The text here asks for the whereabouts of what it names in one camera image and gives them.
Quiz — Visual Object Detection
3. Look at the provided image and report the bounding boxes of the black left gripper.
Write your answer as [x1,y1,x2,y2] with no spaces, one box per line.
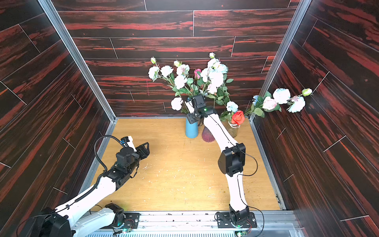
[126,142,150,176]

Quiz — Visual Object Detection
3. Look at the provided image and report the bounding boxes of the teal ceramic vase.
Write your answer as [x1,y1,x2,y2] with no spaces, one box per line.
[185,119,198,139]

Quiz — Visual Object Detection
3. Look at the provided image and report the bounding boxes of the white peony flower spray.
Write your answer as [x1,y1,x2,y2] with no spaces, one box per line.
[148,57,193,114]

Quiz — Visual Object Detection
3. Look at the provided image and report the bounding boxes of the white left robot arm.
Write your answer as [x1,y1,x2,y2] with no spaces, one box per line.
[31,142,150,237]

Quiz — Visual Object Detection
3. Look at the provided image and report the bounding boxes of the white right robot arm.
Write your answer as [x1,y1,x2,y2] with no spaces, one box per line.
[185,94,250,227]

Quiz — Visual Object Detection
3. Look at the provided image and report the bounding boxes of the blue pink glass vase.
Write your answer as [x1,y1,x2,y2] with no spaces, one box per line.
[201,126,215,143]

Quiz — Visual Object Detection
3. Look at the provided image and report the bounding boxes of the clear ribbed glass vase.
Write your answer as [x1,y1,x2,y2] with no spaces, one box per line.
[224,120,240,138]

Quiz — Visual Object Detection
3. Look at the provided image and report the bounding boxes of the blue carnation flower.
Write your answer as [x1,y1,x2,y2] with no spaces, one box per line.
[226,101,238,113]

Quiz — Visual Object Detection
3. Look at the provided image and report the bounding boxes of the red rose flower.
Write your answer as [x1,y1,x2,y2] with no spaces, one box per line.
[231,110,245,126]

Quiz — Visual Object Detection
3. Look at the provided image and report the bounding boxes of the pink rose bud stem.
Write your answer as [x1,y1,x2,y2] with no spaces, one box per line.
[193,69,204,95]

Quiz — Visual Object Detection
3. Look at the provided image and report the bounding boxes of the blue pink flower spray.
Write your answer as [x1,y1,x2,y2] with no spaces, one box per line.
[246,88,312,118]

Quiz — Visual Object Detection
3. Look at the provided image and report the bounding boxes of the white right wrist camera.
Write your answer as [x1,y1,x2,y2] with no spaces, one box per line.
[185,100,194,114]

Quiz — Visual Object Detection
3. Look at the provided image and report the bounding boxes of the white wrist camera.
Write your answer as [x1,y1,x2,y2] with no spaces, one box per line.
[185,100,194,114]
[120,136,137,152]

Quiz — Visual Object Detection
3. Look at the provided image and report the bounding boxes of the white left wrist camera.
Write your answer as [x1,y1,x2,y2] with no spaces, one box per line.
[120,136,137,152]

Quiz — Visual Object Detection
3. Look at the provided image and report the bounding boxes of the black coiled left cable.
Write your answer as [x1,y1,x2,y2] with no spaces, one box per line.
[73,135,123,203]

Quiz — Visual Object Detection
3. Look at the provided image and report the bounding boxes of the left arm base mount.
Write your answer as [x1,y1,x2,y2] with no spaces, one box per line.
[105,203,141,229]

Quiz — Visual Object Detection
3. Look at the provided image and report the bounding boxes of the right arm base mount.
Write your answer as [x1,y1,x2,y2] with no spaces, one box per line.
[214,212,257,229]

